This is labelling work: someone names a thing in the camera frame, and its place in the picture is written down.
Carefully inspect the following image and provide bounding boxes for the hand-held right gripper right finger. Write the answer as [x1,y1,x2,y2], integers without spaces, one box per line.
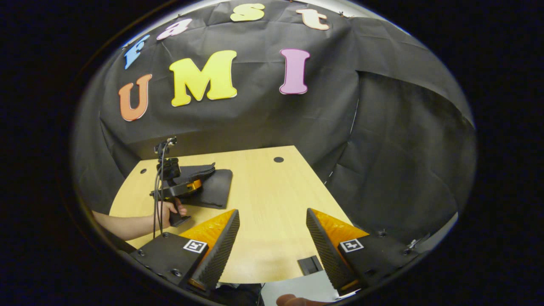
[306,208,420,297]

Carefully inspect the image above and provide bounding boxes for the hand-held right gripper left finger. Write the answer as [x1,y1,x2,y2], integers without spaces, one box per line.
[130,209,241,292]

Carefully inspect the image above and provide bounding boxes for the black jeans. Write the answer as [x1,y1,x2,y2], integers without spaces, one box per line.
[175,162,234,210]

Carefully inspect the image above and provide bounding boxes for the person's dark clothing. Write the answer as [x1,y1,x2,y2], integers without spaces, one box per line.
[210,283,265,306]

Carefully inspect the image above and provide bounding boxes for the black backdrop cloth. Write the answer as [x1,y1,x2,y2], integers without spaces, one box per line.
[71,0,477,255]

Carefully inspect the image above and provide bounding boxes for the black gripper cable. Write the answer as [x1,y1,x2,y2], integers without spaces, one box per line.
[152,142,167,238]

